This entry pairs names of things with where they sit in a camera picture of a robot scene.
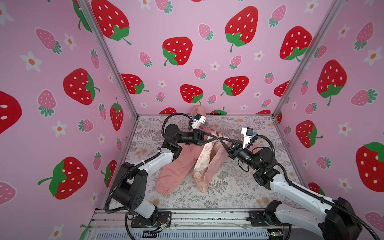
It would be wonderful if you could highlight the left aluminium corner post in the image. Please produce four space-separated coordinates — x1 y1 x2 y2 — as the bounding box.
79 1 138 118

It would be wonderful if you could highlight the pink hooded zip jacket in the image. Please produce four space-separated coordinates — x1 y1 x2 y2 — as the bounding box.
155 104 238 197

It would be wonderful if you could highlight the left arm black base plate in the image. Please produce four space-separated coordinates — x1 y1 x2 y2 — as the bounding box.
130 211 172 228

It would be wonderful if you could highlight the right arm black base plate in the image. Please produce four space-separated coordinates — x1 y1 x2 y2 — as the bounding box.
246 210 290 227

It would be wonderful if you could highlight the aluminium corner post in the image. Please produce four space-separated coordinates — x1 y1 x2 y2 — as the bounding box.
79 1 138 118
272 0 345 120

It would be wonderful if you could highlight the right aluminium corner post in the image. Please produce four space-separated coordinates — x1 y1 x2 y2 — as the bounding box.
272 0 345 120

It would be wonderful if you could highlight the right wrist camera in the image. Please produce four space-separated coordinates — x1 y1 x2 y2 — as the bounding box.
241 128 257 148

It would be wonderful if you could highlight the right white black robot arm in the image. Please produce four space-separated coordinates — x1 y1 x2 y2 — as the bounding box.
219 135 379 240

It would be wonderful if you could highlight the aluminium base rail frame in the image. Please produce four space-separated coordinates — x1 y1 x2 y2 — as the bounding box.
84 209 323 240

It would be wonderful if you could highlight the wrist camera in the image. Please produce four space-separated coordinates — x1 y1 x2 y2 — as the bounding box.
241 128 257 148
191 114 206 129

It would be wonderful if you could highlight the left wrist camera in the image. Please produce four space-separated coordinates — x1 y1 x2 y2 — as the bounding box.
191 114 206 129

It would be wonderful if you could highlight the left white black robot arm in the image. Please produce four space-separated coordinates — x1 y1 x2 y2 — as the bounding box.
104 124 218 222

